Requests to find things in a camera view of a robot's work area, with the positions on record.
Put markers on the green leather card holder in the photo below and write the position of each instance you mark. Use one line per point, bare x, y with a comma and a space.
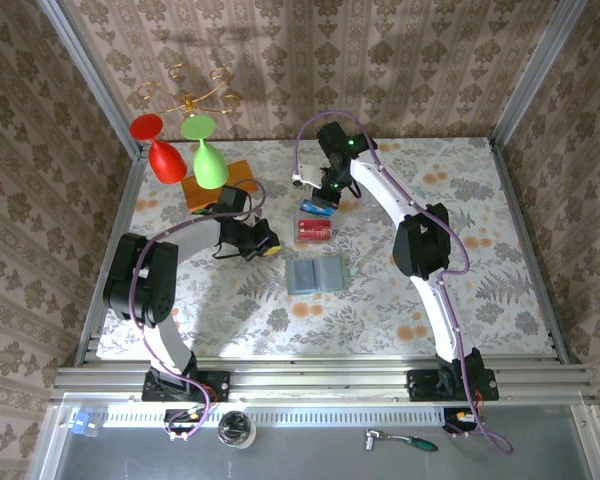
332, 277

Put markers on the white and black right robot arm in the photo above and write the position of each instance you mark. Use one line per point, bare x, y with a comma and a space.
420, 245

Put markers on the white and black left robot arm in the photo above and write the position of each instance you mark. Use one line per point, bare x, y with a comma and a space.
140, 285

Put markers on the clear acrylic tray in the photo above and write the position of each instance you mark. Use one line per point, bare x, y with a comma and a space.
330, 216

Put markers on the orange wooden block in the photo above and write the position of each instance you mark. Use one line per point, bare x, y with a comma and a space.
200, 192

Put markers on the green plastic wine glass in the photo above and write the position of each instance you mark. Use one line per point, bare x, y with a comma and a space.
210, 167

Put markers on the floral patterned table cover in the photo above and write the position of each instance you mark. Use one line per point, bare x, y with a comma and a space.
330, 325

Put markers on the red plastic wine glass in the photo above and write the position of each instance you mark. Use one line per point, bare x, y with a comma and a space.
167, 162

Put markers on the grey metal shelf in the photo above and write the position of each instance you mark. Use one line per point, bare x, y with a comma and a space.
305, 460

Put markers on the blue and clear plastic clip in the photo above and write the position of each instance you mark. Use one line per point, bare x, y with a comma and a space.
81, 425

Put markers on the aluminium frame side rail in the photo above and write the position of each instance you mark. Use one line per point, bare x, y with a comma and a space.
515, 210
126, 210

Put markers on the aluminium frame cross rail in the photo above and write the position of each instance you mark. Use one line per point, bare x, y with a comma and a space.
320, 380

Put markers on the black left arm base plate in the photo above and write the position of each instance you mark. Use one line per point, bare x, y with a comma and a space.
215, 385

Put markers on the black bracket with yellow connector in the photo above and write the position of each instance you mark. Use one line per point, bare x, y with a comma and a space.
450, 426
175, 415

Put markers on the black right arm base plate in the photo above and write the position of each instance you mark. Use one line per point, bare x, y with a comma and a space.
422, 387

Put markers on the aluminium frame post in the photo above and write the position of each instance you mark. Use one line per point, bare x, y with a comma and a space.
539, 75
94, 75

